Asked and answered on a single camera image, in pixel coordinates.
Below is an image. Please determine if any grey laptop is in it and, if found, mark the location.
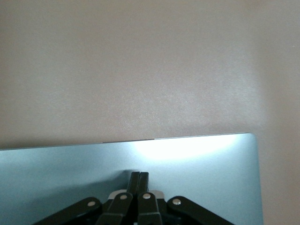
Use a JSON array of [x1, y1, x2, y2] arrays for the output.
[[0, 133, 263, 225]]

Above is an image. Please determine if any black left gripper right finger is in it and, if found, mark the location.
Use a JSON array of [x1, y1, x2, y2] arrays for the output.
[[137, 172, 235, 225]]

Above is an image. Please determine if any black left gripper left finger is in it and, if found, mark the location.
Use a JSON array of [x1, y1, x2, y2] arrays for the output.
[[30, 172, 141, 225]]

